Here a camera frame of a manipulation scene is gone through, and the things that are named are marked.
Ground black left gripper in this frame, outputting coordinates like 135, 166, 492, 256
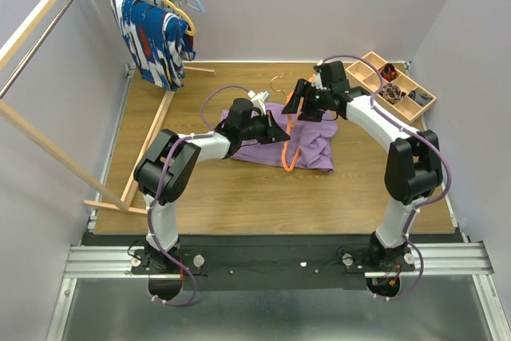
240, 110, 290, 145

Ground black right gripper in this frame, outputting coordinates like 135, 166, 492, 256
280, 78, 331, 123

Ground orange plastic hanger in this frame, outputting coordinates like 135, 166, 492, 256
269, 73, 320, 172

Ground purple trousers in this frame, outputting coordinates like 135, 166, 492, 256
232, 103, 339, 172

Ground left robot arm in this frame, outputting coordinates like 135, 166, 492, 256
133, 91, 290, 273

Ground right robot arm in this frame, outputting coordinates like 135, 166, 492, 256
283, 61, 443, 271

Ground red black rolled item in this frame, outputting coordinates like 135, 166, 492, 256
380, 63, 399, 82

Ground patterned rolled item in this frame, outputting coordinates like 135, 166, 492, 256
379, 82, 406, 105

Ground grey rolled item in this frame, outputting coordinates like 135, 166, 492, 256
408, 90, 433, 108

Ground blue white patterned garment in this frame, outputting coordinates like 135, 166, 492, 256
110, 0, 196, 91

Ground metal hanging rod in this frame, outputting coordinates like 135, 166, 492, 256
0, 0, 101, 98

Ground wooden clothes rack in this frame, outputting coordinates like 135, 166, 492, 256
1, 0, 206, 218

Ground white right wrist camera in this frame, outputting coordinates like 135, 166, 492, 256
311, 61, 324, 90

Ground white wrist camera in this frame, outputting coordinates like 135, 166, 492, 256
247, 90, 270, 115
311, 61, 324, 90

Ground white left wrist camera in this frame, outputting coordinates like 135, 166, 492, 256
247, 90, 270, 115

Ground black mounting base plate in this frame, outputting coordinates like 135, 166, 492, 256
81, 232, 416, 292

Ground aluminium rail frame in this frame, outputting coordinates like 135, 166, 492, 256
43, 61, 511, 341

